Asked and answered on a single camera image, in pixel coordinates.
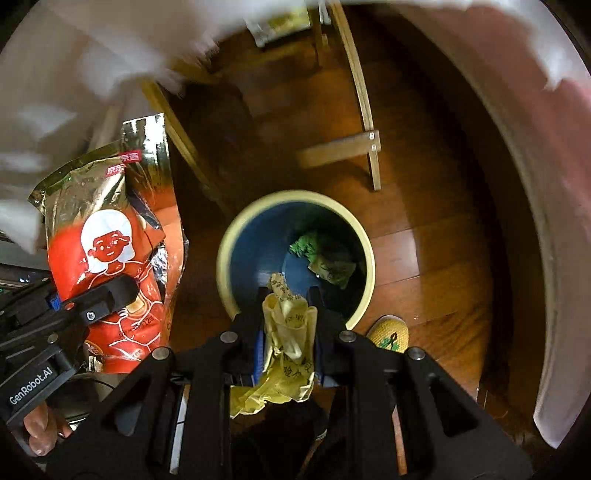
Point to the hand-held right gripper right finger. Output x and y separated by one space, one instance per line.
319 323

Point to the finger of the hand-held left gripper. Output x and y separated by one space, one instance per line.
104 300
27 300

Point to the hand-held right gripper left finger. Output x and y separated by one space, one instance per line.
258 355

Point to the yellow plastic bag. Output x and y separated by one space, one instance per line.
288 332

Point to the red foil snack bag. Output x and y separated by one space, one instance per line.
111 230

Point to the cream rimmed blue bin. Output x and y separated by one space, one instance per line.
258 249

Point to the person's left hand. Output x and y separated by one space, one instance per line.
39 429

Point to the green crumpled wrapper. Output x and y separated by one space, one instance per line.
330 265

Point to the yellow knitted slipper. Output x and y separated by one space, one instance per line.
388 334

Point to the wooden table leg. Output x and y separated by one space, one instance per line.
178 134

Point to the yellow green box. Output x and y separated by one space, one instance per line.
281 18

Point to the wooden chair frame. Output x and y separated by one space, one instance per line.
362 106

